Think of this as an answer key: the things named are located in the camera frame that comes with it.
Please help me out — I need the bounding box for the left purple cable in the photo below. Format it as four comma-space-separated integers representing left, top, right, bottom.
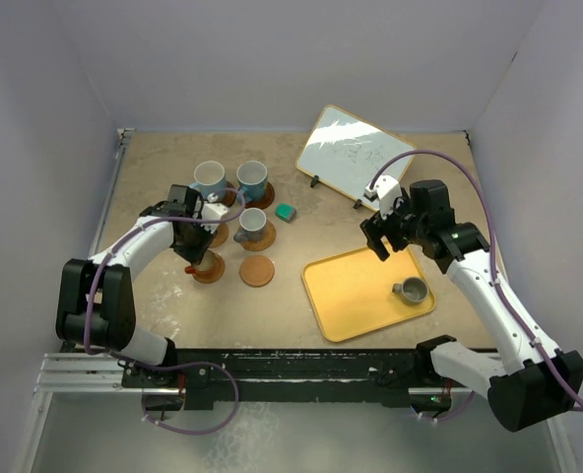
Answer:
82, 189, 247, 436

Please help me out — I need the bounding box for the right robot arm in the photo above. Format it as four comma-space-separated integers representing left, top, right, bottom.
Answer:
360, 175, 583, 432

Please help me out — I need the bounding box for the large teal mug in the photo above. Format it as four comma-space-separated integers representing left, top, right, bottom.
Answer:
189, 161, 227, 202

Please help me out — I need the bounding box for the blue patterned mug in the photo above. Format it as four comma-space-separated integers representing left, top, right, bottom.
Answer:
236, 161, 268, 202

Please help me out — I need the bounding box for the light woven coaster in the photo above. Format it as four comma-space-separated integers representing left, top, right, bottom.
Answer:
209, 223, 229, 249
233, 221, 277, 252

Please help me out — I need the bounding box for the green whiteboard eraser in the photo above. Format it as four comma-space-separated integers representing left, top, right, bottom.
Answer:
275, 203, 297, 223

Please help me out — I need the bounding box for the plain orange front coaster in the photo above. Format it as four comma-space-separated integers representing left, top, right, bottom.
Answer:
239, 255, 275, 288

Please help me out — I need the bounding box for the small orange cup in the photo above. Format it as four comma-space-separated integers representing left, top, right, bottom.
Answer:
184, 250, 217, 275

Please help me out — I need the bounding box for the small grey cup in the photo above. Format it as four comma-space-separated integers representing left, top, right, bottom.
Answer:
392, 277, 429, 304

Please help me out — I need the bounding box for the yellow tray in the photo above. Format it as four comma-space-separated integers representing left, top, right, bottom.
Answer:
302, 247, 436, 342

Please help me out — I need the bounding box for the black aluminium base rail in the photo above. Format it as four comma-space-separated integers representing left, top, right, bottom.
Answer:
33, 337, 553, 411

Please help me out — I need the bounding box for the small whiteboard with wooden frame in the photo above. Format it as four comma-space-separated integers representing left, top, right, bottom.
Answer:
296, 104, 415, 211

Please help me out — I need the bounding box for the purple cable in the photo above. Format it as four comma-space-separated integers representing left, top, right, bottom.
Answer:
82, 189, 247, 436
369, 150, 583, 425

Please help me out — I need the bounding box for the dark brown ringed coaster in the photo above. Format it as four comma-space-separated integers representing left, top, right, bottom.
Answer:
246, 182, 276, 210

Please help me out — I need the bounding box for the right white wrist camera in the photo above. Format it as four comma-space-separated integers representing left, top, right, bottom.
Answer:
363, 174, 402, 220

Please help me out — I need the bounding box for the grey handled mug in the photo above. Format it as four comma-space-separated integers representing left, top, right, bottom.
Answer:
233, 208, 267, 243

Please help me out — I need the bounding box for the plain orange coaster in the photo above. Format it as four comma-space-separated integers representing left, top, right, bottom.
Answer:
191, 253, 226, 284
239, 255, 275, 288

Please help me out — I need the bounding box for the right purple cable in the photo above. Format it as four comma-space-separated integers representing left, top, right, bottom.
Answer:
369, 150, 583, 425

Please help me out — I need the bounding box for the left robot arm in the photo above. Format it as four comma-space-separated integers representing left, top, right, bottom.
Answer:
55, 184, 228, 386

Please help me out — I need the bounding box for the light woven front coaster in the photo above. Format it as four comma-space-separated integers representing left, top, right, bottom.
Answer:
233, 221, 277, 252

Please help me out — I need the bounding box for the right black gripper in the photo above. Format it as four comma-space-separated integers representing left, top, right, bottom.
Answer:
361, 188, 428, 260

